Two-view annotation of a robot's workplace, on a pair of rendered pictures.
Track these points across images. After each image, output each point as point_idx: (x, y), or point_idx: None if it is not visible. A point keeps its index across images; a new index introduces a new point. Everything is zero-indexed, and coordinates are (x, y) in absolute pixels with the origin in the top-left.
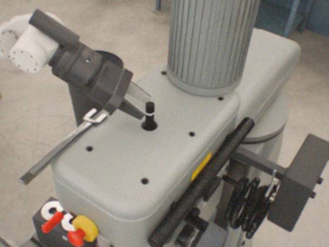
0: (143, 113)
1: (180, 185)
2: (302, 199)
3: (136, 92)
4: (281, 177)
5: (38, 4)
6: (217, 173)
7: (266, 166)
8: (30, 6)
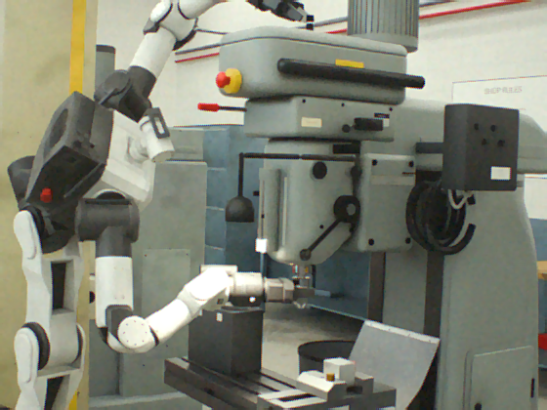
0: (301, 14)
1: (319, 53)
2: (463, 123)
3: (303, 15)
4: None
5: (297, 359)
6: (364, 75)
7: None
8: (285, 359)
